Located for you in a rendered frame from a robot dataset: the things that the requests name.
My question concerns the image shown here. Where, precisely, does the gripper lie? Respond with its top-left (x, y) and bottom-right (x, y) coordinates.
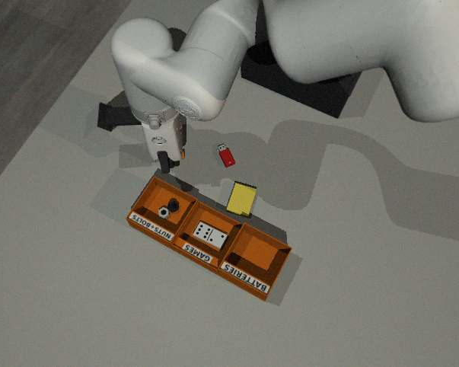
top-left (132, 112), bottom-right (183, 174)

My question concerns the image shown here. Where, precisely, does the red usb stick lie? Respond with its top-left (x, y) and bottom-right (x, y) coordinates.
top-left (218, 145), bottom-right (235, 167)

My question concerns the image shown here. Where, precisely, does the grey hex nut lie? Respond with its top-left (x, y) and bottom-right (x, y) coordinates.
top-left (158, 207), bottom-right (169, 219)

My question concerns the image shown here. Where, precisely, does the orange bin with nuts and bolts label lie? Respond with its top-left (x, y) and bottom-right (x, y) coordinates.
top-left (126, 177), bottom-right (292, 301)

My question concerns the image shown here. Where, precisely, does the black hexagonal nut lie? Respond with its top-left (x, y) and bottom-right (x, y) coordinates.
top-left (167, 201), bottom-right (179, 212)

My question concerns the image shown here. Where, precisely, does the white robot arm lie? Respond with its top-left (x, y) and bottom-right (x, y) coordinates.
top-left (84, 0), bottom-right (459, 143)

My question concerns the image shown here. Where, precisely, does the white domino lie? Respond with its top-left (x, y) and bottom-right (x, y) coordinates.
top-left (193, 222), bottom-right (227, 250)

